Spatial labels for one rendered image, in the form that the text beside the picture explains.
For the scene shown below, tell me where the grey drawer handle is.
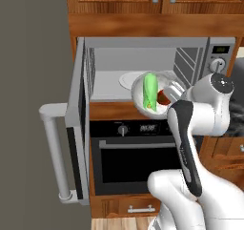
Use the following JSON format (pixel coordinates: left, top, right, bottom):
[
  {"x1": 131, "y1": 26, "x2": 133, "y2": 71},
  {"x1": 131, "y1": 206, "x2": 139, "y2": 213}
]
[{"x1": 127, "y1": 203, "x2": 157, "y2": 215}]

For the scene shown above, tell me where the white microwave turntable plate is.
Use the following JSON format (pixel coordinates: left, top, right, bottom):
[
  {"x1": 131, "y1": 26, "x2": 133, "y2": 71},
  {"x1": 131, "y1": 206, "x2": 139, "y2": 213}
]
[{"x1": 118, "y1": 71, "x2": 148, "y2": 91}]

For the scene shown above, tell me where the grey microwave oven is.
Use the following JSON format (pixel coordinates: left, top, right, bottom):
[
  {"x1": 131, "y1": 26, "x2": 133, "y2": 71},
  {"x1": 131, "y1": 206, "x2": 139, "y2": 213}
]
[{"x1": 83, "y1": 36, "x2": 237, "y2": 104}]

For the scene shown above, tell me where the grey microwave door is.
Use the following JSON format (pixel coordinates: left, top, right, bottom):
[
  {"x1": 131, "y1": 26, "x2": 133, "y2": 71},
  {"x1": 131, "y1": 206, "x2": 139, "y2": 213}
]
[{"x1": 64, "y1": 37, "x2": 96, "y2": 206}]

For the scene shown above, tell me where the red tomato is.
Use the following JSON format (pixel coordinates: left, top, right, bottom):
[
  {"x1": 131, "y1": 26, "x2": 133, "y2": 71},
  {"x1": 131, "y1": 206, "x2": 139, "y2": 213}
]
[{"x1": 156, "y1": 89, "x2": 173, "y2": 107}]

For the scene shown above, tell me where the black built-in oven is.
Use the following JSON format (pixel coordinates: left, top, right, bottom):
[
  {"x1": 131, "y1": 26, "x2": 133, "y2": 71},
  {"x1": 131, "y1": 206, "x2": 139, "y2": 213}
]
[{"x1": 89, "y1": 119, "x2": 205, "y2": 197}]

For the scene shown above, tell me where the white bowl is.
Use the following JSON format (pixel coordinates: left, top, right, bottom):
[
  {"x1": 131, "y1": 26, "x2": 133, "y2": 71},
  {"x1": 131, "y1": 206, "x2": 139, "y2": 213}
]
[{"x1": 130, "y1": 71, "x2": 187, "y2": 120}]

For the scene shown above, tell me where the grey oven knob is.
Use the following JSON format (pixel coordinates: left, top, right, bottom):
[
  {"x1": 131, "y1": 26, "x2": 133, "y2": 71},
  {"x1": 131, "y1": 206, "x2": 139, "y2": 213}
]
[{"x1": 117, "y1": 124, "x2": 129, "y2": 137}]

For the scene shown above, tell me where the wooden base cupboard run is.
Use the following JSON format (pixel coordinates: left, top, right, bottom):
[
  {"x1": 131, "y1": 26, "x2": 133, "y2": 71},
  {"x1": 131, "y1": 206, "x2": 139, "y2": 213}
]
[{"x1": 199, "y1": 135, "x2": 244, "y2": 194}]

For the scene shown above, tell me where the grey microwave door handle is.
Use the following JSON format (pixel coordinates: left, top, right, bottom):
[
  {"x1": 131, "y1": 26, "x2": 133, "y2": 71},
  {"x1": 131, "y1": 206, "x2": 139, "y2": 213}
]
[{"x1": 38, "y1": 102, "x2": 79, "y2": 205}]

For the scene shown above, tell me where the wooden drawer front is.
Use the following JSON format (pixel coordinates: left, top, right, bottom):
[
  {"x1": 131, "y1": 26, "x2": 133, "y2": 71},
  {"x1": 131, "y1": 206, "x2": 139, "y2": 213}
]
[{"x1": 90, "y1": 193, "x2": 162, "y2": 220}]

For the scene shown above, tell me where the round grey microwave button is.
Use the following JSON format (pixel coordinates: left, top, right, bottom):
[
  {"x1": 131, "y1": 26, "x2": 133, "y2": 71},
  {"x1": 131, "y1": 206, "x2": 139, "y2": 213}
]
[{"x1": 211, "y1": 57, "x2": 227, "y2": 73}]

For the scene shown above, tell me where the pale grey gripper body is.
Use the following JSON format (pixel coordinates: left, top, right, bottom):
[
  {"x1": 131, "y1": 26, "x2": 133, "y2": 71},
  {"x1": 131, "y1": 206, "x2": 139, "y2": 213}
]
[{"x1": 162, "y1": 81, "x2": 188, "y2": 104}]

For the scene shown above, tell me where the grey oven door handle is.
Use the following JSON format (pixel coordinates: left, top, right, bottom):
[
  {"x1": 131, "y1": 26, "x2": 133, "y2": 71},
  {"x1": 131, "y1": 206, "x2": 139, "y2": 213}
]
[{"x1": 98, "y1": 139, "x2": 179, "y2": 150}]

